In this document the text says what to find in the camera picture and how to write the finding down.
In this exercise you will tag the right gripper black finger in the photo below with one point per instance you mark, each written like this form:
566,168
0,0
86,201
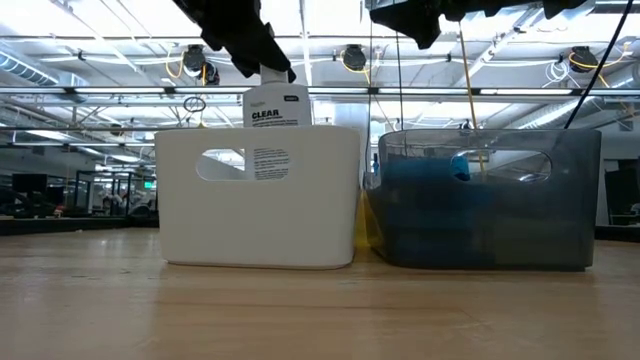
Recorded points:
410,20

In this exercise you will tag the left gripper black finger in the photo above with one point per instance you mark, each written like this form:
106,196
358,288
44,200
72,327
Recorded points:
265,50

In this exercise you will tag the white lotion bottle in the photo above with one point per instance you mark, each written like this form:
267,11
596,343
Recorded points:
277,107

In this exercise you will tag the blue sponge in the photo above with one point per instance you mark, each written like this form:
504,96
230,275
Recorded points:
461,169
425,210

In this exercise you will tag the white building column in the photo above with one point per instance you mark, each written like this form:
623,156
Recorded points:
350,117

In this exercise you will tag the white plastic bin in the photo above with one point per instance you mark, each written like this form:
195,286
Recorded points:
250,225

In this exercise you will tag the yellow translucent plastic bin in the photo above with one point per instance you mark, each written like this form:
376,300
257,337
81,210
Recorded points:
364,225

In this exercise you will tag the grey translucent plastic bin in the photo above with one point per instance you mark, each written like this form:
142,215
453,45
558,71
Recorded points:
550,225

